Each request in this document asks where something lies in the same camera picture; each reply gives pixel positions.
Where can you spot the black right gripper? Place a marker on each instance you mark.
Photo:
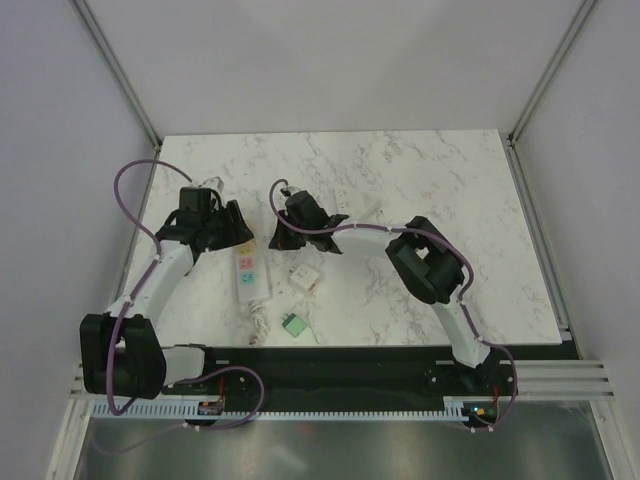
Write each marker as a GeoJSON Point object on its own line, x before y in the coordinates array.
{"type": "Point", "coordinates": [281, 240]}

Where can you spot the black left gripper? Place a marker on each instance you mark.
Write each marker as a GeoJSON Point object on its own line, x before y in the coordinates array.
{"type": "Point", "coordinates": [237, 232]}

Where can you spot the white cube plug orange logo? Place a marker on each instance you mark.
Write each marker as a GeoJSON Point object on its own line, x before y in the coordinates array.
{"type": "Point", "coordinates": [304, 279]}

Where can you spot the long white power strip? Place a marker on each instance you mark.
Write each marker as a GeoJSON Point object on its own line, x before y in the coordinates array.
{"type": "Point", "coordinates": [253, 282]}

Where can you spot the green plug adapter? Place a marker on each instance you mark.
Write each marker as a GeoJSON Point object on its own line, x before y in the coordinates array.
{"type": "Point", "coordinates": [293, 324]}

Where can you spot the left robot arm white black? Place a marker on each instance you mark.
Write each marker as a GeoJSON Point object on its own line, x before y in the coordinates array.
{"type": "Point", "coordinates": [120, 351]}

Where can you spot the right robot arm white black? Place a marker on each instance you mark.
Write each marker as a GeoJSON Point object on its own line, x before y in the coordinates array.
{"type": "Point", "coordinates": [430, 268]}

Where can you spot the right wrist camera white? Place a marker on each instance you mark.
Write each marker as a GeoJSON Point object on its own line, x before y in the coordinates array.
{"type": "Point", "coordinates": [289, 190]}

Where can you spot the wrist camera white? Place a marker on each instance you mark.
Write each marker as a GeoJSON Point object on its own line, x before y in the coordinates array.
{"type": "Point", "coordinates": [289, 190]}
{"type": "Point", "coordinates": [215, 183]}

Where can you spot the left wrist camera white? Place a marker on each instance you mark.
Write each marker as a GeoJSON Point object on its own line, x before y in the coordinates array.
{"type": "Point", "coordinates": [215, 183]}

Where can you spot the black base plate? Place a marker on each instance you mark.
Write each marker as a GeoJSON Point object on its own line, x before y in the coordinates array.
{"type": "Point", "coordinates": [344, 378]}

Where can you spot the aluminium rail profile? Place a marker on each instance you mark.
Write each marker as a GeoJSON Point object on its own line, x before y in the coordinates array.
{"type": "Point", "coordinates": [538, 377]}

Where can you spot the white slotted cable duct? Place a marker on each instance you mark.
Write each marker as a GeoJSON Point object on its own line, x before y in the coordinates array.
{"type": "Point", "coordinates": [184, 409]}

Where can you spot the right aluminium frame post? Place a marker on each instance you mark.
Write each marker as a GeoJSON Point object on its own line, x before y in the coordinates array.
{"type": "Point", "coordinates": [552, 68]}

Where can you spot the aluminium frame post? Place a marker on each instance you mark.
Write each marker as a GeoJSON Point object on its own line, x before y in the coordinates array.
{"type": "Point", "coordinates": [100, 40]}
{"type": "Point", "coordinates": [552, 68]}

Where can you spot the left aluminium frame post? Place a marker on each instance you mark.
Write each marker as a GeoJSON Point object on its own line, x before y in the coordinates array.
{"type": "Point", "coordinates": [100, 40]}

